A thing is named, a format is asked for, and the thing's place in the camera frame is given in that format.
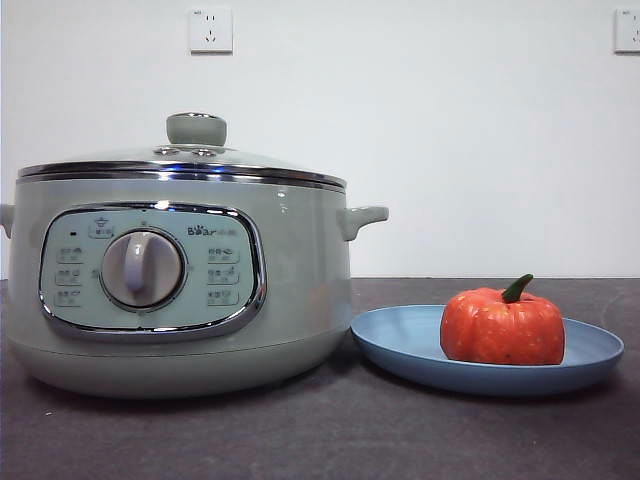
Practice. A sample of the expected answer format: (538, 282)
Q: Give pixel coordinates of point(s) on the glass lid with green knob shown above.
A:
(196, 129)

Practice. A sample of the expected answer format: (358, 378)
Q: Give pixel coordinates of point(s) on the pale green electric steamer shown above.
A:
(300, 300)

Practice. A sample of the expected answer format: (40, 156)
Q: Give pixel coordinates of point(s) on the white wall socket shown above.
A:
(210, 30)
(627, 30)

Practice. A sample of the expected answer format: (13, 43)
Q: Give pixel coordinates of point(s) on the orange pumpkin with green stem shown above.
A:
(500, 330)

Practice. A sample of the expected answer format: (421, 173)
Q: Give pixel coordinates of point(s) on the blue round plate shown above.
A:
(400, 345)

